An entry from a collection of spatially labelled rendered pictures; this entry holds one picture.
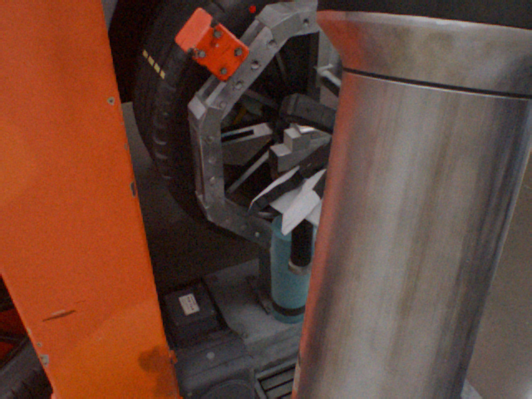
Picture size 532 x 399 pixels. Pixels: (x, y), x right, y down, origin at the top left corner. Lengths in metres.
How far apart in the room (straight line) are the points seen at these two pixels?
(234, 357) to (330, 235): 0.98
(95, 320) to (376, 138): 0.53
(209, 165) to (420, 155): 0.77
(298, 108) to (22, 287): 0.37
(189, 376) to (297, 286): 0.32
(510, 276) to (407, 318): 1.92
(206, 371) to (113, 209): 0.67
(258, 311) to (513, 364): 0.84
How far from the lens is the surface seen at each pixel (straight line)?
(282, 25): 0.89
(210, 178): 0.97
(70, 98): 0.51
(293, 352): 1.53
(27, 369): 1.17
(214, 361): 1.20
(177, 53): 0.95
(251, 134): 1.09
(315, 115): 0.60
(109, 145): 0.54
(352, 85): 0.22
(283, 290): 1.08
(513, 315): 2.00
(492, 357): 1.85
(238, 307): 1.53
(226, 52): 0.87
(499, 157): 0.21
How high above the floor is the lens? 1.38
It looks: 38 degrees down
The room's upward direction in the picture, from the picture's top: straight up
